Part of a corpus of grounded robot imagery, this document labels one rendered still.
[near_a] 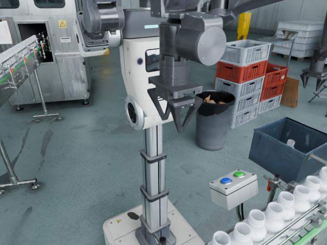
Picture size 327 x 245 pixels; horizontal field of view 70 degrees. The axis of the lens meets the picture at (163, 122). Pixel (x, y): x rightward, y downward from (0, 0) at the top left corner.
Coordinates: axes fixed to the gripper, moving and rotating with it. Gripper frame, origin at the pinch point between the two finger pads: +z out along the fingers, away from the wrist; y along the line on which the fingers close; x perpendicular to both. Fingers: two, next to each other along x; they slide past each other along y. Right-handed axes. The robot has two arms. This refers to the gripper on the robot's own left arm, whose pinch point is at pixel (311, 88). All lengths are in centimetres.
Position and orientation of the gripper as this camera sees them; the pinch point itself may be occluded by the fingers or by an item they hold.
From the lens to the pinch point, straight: 143.7
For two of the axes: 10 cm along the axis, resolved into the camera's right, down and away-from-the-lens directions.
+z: 0.3, 8.9, 4.5
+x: -8.6, 2.5, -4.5
